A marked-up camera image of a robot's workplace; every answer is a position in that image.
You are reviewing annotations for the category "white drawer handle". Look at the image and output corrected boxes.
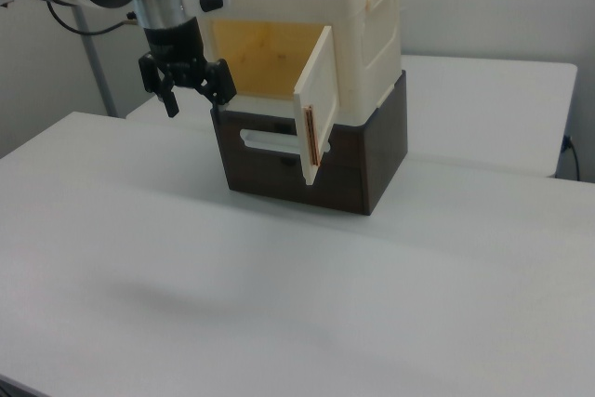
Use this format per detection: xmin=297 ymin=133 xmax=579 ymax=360
xmin=238 ymin=127 xmax=333 ymax=157

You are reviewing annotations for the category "black cable with wall plug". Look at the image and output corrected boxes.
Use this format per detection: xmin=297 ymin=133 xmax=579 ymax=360
xmin=560 ymin=134 xmax=582 ymax=182

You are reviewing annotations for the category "grey metal partition post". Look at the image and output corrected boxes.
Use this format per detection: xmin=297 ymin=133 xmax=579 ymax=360
xmin=75 ymin=6 xmax=117 ymax=118

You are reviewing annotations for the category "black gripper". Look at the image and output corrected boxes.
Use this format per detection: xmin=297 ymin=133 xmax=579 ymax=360
xmin=137 ymin=18 xmax=238 ymax=119

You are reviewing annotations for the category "cream cabinet door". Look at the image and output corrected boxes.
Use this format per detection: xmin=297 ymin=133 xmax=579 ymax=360
xmin=292 ymin=24 xmax=341 ymax=187

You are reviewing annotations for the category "cream plastic cabinet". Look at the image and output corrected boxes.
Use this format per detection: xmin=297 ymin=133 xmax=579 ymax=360
xmin=187 ymin=0 xmax=402 ymax=127

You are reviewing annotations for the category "dark brown drawer box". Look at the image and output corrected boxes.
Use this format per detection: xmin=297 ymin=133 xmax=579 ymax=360
xmin=208 ymin=69 xmax=410 ymax=218

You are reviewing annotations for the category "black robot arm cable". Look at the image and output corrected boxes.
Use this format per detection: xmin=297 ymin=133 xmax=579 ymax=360
xmin=45 ymin=0 xmax=139 ymax=36

